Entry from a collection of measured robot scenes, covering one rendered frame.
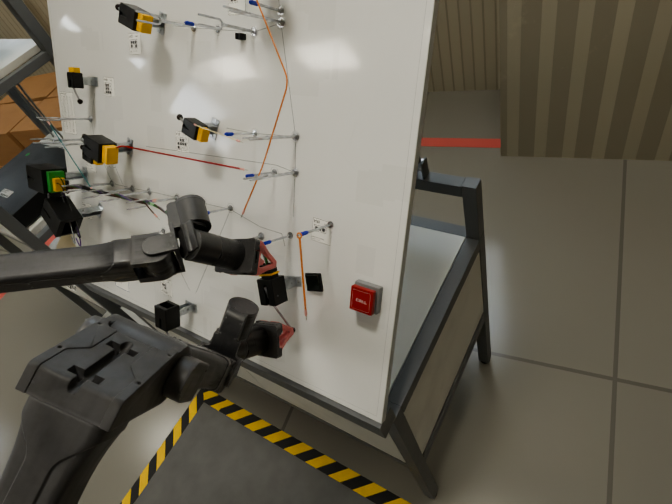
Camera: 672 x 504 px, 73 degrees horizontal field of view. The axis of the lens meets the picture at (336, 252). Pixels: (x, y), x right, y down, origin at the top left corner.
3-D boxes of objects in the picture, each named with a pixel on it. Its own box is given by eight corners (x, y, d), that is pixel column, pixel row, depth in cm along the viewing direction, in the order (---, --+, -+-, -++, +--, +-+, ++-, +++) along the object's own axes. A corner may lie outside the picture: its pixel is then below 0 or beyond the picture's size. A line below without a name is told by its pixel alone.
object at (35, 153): (22, 234, 148) (5, 220, 143) (-25, 213, 166) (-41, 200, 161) (95, 167, 163) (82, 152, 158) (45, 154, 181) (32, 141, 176)
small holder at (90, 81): (90, 104, 129) (68, 103, 124) (87, 73, 127) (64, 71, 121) (100, 105, 127) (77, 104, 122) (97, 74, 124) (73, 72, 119)
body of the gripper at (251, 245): (225, 241, 92) (196, 233, 86) (262, 240, 87) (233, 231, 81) (221, 273, 91) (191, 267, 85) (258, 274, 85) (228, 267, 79)
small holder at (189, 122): (196, 106, 106) (170, 105, 100) (223, 123, 102) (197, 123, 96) (193, 125, 108) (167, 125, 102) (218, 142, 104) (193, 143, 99)
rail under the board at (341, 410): (385, 439, 101) (380, 429, 97) (90, 291, 161) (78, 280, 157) (396, 416, 104) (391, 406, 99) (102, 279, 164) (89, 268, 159)
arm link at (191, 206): (154, 281, 82) (143, 256, 74) (143, 229, 87) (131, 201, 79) (221, 264, 85) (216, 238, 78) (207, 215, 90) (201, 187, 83)
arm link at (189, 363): (55, 362, 40) (169, 415, 39) (92, 301, 41) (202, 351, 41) (179, 372, 81) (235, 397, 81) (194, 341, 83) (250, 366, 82)
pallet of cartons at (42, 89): (172, 109, 415) (140, 58, 379) (100, 190, 361) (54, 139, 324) (72, 111, 477) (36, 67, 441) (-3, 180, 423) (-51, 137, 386)
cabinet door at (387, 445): (404, 465, 134) (376, 418, 105) (265, 392, 162) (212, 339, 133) (408, 457, 135) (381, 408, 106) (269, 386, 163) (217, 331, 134)
